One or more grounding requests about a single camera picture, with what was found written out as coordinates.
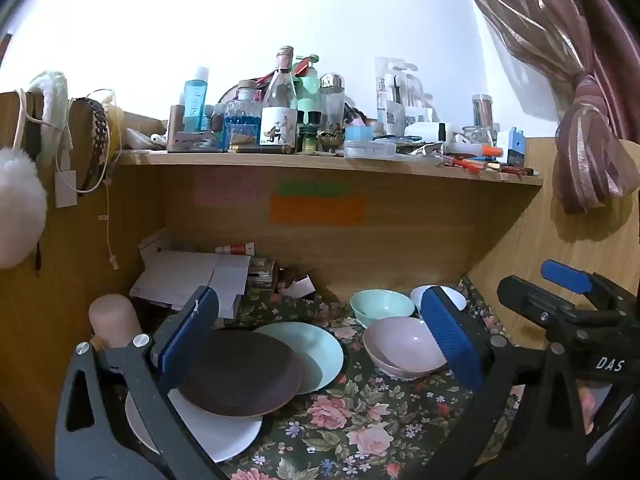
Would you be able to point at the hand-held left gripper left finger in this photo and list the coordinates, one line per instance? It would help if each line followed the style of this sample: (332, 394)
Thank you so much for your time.
(190, 335)

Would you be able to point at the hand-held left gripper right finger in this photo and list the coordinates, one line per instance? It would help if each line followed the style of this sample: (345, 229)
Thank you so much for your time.
(450, 340)

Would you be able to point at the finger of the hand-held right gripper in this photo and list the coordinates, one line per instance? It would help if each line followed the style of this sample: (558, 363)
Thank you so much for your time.
(525, 297)
(565, 275)

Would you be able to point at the white bowl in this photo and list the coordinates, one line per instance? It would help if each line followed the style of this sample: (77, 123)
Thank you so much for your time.
(457, 300)

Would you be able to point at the pink bowl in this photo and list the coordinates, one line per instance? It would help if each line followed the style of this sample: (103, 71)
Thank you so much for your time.
(400, 345)

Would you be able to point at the brown plate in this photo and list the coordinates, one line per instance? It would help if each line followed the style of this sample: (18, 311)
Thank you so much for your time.
(240, 375)

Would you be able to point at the mint green bowl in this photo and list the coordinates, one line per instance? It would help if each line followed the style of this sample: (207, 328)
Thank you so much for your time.
(380, 305)

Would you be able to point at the white plate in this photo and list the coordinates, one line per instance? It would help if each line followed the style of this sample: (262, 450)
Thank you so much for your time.
(220, 435)

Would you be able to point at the mint green plate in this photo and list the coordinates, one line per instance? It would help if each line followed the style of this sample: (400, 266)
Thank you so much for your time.
(315, 350)

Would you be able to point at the person's right hand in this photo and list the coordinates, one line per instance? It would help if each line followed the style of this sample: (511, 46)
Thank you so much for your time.
(588, 407)

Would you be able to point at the white cardboard boxes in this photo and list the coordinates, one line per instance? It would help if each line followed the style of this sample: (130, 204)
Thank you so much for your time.
(185, 275)

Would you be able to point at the stack of small books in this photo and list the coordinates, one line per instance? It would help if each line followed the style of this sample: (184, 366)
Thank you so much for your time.
(262, 272)

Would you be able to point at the red and white tube box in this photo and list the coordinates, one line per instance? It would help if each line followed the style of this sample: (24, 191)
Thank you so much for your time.
(235, 248)

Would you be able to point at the small white paper box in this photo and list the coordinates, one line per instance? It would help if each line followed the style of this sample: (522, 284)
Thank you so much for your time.
(297, 287)

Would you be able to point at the floral tablecloth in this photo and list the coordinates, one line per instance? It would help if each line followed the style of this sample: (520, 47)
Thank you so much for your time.
(350, 420)

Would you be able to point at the pile of pens and lipsticks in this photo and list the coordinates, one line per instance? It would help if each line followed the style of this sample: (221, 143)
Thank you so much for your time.
(492, 165)

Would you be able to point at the blue and white box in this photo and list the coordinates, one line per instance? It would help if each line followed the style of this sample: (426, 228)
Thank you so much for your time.
(511, 147)

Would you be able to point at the orange capped marker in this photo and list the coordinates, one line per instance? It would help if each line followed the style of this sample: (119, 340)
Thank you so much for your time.
(489, 150)

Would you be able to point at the pink sticky note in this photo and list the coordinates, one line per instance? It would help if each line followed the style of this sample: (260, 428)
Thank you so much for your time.
(227, 186)

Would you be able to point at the empty clear glass jar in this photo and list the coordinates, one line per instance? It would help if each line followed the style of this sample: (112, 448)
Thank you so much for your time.
(477, 136)

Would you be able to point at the striped pink curtain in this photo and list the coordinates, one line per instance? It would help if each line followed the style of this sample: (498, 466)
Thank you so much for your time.
(590, 110)

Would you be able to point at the orange sticky note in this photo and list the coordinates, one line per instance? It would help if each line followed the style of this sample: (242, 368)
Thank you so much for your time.
(317, 210)

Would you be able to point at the glass jar of sticks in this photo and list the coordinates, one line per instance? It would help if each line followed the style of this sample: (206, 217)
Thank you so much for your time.
(483, 110)

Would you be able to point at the green sticky note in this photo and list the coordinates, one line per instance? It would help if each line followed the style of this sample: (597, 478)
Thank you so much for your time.
(310, 189)

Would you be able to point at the white paper tag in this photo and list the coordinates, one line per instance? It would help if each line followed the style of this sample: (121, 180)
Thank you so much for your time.
(65, 189)

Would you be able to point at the clear plastic case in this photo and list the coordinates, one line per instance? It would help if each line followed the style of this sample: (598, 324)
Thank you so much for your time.
(370, 149)

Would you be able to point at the white pom-pom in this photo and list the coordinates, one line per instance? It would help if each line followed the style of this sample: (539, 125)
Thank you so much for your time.
(20, 210)

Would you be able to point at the square glass bottle blue liquid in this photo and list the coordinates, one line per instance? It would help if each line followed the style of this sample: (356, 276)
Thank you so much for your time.
(242, 127)

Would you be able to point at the patterned headband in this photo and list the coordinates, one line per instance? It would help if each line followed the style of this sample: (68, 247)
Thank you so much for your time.
(99, 130)

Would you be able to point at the light blue jar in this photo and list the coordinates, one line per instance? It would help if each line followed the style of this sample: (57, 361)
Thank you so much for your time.
(358, 133)

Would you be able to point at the yellow hair accessory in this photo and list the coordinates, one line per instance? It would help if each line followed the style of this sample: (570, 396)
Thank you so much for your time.
(114, 120)

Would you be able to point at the tall blue liquid bottle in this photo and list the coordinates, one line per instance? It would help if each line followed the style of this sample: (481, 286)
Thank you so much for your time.
(195, 102)

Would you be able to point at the dark green small bottle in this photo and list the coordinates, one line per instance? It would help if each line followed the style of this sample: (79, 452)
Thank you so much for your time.
(309, 132)

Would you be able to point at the packaged beauty tools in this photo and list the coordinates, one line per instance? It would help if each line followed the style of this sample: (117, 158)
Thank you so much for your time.
(397, 95)

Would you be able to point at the clear bottle with illustrated label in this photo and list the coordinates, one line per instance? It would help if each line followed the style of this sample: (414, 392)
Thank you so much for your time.
(279, 110)

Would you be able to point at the clear bottle with silver cap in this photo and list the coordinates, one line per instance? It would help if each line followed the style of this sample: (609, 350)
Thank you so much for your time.
(332, 102)

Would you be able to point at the mint green pump bottle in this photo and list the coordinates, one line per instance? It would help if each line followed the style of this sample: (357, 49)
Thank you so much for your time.
(309, 85)

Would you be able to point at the white fluffy headband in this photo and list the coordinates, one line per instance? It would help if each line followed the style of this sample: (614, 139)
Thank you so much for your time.
(50, 95)

